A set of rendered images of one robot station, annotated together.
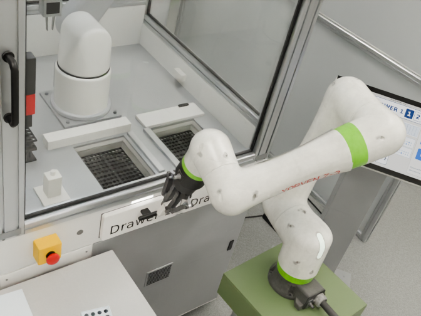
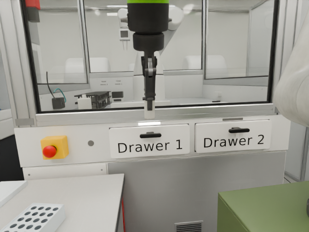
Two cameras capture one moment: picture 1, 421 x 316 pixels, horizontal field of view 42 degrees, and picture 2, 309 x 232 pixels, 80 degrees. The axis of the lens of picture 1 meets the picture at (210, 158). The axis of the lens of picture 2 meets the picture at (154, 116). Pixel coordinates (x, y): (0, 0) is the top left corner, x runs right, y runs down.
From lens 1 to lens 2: 140 cm
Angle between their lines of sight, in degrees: 46
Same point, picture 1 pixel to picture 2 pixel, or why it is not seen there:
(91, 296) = (70, 199)
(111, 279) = (101, 191)
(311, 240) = not seen: outside the picture
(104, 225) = (111, 139)
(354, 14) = not seen: outside the picture
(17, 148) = (18, 30)
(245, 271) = (257, 196)
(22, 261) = (41, 159)
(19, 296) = (17, 184)
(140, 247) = (160, 186)
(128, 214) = (133, 133)
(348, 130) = not seen: outside the picture
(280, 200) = (300, 70)
